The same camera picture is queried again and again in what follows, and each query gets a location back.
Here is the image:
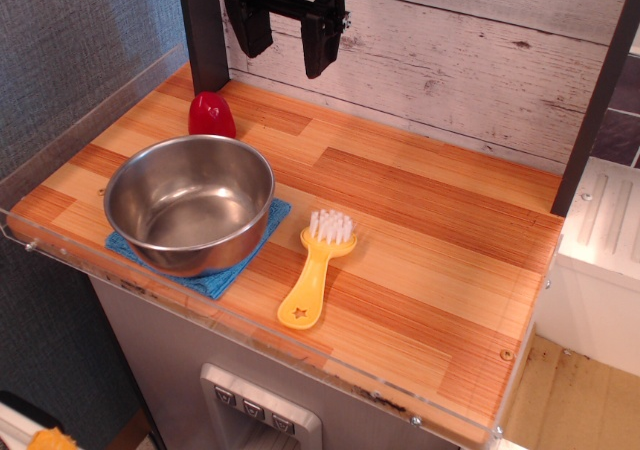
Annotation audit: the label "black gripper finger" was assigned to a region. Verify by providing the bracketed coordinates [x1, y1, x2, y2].
[225, 0, 273, 58]
[301, 15, 341, 79]

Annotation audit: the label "yellow dish brush white bristles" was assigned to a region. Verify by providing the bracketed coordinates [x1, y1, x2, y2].
[277, 209, 357, 330]

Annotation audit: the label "stainless steel pot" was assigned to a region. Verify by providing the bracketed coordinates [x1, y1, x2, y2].
[103, 135, 275, 277]

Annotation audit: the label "red toy pepper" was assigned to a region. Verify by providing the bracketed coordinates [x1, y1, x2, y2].
[188, 91, 236, 138]

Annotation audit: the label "blue cloth mat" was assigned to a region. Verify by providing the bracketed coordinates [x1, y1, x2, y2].
[105, 198, 292, 300]

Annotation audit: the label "grey dispenser button panel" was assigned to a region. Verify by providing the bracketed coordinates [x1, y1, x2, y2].
[200, 363, 323, 449]

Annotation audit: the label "white toy sink unit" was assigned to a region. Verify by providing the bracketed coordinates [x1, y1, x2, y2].
[534, 158, 639, 375]

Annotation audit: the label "yellow object bottom left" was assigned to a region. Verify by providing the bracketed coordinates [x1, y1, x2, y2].
[26, 428, 78, 450]

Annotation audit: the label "dark left shelf post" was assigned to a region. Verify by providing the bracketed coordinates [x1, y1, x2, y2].
[181, 0, 230, 94]

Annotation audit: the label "dark shelf post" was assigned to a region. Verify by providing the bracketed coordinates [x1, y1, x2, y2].
[551, 0, 639, 217]
[181, 0, 230, 94]

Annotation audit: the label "dark right shelf post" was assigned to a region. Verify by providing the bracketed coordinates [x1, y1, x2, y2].
[551, 0, 639, 217]

